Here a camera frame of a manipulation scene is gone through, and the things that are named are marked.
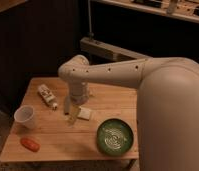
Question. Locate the grey metal beam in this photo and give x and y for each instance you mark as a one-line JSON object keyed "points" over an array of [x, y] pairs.
{"points": [[108, 51]]}

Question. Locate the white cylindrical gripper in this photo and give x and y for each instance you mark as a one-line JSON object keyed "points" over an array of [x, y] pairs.
{"points": [[73, 110]]}

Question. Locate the white labelled bottle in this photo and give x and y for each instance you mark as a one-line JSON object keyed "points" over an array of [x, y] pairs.
{"points": [[48, 97]]}

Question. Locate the cream sponge block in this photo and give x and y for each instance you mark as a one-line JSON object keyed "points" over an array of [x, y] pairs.
{"points": [[85, 113]]}

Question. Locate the wooden shelf with items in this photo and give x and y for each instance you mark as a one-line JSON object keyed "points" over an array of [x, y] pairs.
{"points": [[187, 10]]}

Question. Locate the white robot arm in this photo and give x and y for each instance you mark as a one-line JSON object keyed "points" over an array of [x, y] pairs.
{"points": [[167, 105]]}

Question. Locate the grey rectangular block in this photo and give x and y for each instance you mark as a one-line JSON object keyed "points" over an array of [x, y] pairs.
{"points": [[67, 104]]}

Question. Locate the vertical metal pole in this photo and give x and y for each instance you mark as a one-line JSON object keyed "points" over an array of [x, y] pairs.
{"points": [[91, 34]]}

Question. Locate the white plastic cup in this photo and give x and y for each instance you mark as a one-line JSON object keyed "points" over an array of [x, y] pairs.
{"points": [[25, 116]]}

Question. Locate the wooden folding table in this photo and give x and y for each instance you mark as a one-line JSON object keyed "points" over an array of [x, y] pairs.
{"points": [[57, 139]]}

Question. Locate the green ceramic bowl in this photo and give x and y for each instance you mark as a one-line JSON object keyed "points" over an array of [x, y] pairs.
{"points": [[114, 137]]}

